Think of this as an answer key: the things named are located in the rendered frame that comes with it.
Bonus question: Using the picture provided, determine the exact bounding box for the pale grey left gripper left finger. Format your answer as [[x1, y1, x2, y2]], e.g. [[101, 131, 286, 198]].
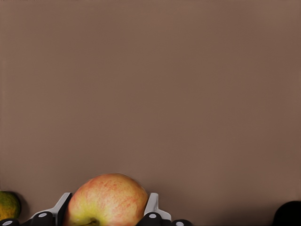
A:
[[28, 192, 72, 226]]

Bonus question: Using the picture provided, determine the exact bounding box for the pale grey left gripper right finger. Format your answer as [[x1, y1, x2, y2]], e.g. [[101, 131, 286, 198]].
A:
[[137, 193, 172, 226]]

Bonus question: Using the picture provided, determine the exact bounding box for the red yellow apple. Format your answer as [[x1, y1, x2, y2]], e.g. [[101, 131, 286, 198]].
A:
[[62, 173, 149, 226]]

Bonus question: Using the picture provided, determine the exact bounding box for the green orange citrus fruit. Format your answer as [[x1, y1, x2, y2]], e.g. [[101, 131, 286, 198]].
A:
[[0, 191, 21, 219]]

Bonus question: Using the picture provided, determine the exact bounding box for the black round object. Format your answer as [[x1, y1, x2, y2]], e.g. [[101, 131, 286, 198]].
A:
[[273, 201, 301, 226]]

